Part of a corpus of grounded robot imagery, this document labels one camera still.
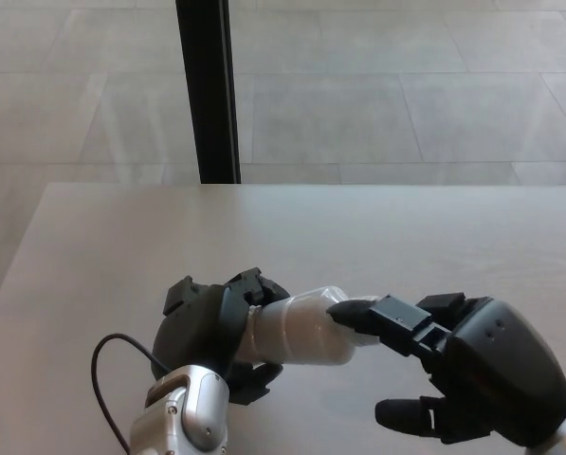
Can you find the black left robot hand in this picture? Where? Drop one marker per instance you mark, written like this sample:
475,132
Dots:
197,327

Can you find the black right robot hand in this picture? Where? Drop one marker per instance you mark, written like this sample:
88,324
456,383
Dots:
500,369

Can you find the white plastic bottle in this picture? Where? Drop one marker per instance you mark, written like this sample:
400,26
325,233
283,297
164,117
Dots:
301,332

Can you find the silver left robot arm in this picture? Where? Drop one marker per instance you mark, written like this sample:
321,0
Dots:
188,417

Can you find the black window frame post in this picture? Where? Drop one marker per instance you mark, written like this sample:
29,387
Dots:
206,95

